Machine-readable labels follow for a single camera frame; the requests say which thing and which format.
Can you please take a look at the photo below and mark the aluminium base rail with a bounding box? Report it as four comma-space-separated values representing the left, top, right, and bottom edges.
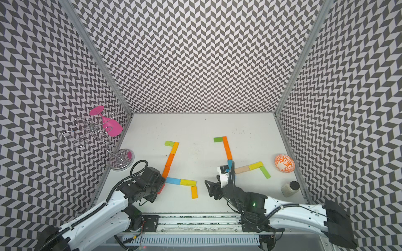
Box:
67, 212, 334, 236

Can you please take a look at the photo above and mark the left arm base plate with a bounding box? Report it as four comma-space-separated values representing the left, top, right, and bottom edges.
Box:
129, 215, 160, 233

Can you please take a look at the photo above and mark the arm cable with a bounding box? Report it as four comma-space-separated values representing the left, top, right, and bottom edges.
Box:
105, 159, 149, 203
225, 161, 302, 227

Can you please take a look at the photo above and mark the tan wooden block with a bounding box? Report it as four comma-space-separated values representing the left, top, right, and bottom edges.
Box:
235, 166, 250, 174

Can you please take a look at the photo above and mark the orange block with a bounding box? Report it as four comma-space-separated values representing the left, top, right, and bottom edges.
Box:
162, 166, 170, 179
223, 136, 230, 152
165, 154, 175, 167
225, 149, 232, 160

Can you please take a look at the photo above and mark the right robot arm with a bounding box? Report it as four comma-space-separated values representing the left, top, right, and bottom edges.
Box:
205, 181, 358, 249

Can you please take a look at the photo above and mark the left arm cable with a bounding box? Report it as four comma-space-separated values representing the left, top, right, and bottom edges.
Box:
105, 159, 149, 203

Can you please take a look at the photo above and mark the orange patterned cup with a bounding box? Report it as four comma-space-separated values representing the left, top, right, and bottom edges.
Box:
274, 154, 296, 173

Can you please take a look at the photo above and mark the pink plastic wine glass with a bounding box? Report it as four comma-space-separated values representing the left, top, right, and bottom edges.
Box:
89, 106, 123, 137

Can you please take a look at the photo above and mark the yellow-orange block bottom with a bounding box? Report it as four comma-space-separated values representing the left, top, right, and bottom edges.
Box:
191, 186, 198, 199

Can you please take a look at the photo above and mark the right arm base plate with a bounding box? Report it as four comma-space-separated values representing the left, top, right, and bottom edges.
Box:
238, 216, 285, 233

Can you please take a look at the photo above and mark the sky blue block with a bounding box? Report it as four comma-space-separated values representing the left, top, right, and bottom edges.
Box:
165, 177, 181, 185

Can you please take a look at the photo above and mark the yellow-orange block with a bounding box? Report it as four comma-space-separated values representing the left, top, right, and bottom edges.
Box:
171, 142, 179, 155
191, 186, 198, 199

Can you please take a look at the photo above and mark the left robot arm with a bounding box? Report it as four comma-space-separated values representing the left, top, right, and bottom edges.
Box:
34, 167, 166, 251

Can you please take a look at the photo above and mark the light green block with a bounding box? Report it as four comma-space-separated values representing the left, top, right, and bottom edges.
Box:
259, 166, 271, 179

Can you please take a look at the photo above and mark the glass spice jar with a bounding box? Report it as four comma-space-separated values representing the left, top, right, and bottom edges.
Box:
281, 181, 300, 197

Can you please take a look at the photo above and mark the lime green block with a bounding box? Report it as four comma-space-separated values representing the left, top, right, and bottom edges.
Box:
164, 141, 175, 147

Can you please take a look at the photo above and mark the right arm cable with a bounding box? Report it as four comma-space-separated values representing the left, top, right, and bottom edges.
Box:
225, 161, 302, 227

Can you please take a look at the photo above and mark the wire glass rack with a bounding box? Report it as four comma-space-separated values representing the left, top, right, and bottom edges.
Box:
58, 111, 135, 171

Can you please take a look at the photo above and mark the yellow block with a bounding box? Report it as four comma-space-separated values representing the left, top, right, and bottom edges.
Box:
249, 162, 263, 170
180, 179, 197, 187

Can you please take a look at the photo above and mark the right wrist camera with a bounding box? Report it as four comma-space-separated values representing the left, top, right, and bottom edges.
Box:
218, 165, 231, 188

